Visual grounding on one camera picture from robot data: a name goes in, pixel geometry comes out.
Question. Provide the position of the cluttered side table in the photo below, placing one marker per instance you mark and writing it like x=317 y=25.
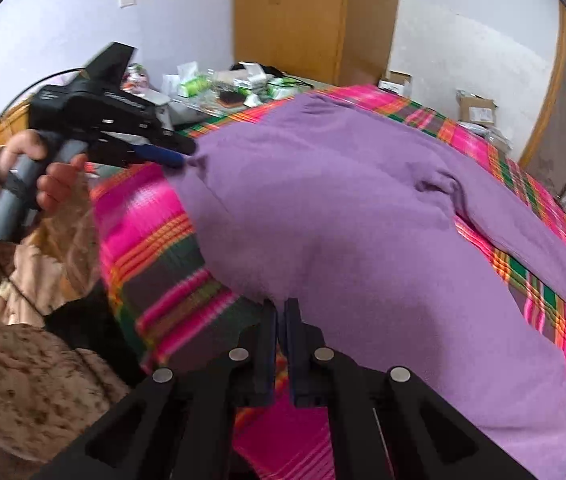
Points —
x=192 y=95

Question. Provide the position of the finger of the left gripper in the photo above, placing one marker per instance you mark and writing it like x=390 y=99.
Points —
x=152 y=153
x=176 y=141

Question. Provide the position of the pink plaid bed sheet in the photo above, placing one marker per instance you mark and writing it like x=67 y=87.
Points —
x=172 y=311

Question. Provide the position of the purple fleece garment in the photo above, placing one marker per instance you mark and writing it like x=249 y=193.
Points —
x=352 y=214

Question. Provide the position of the white small box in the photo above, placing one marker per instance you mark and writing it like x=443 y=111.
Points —
x=396 y=82

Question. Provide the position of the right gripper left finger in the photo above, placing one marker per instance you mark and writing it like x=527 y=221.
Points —
x=179 y=426

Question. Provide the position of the brown cardboard box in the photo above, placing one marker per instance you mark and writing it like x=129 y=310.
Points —
x=476 y=109

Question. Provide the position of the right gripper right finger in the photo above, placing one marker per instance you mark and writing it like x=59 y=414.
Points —
x=386 y=425

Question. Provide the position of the floral sleeve left forearm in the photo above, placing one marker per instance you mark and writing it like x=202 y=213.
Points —
x=49 y=393

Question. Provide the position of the wooden wardrobe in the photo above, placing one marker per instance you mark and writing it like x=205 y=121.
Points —
x=340 y=42

